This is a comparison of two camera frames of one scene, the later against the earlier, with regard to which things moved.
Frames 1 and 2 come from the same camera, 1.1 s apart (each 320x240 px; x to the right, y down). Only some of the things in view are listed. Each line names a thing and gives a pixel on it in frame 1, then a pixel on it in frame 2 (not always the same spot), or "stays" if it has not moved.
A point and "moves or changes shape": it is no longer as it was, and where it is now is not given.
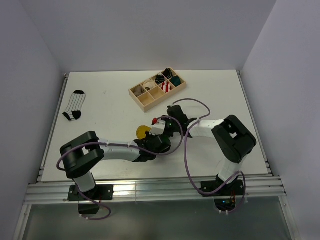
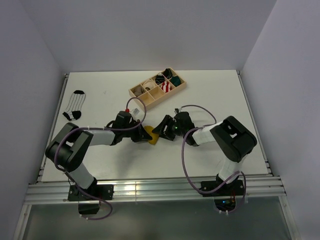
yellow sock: x=141 y=131 moves or changes shape
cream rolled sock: x=149 y=84 stays
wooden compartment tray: x=157 y=87 stays
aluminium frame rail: x=150 y=190 stays
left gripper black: x=147 y=136 → x=141 y=135
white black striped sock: x=73 y=109 stays
